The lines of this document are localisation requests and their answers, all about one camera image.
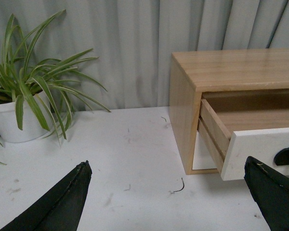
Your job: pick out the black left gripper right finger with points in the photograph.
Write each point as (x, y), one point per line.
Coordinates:
(270, 190)

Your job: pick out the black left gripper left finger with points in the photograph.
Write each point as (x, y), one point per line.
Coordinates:
(60, 208)

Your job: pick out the white-front wooden drawer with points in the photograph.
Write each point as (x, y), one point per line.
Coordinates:
(235, 125)

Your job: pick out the wooden drawer cabinet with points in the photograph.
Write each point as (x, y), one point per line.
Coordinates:
(197, 72)

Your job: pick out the green spider plant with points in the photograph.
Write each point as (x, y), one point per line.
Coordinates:
(36, 98)

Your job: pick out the grey pleated curtain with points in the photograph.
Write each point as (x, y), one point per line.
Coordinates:
(133, 39)

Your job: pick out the black drawer handle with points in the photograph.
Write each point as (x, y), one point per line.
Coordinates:
(282, 157)

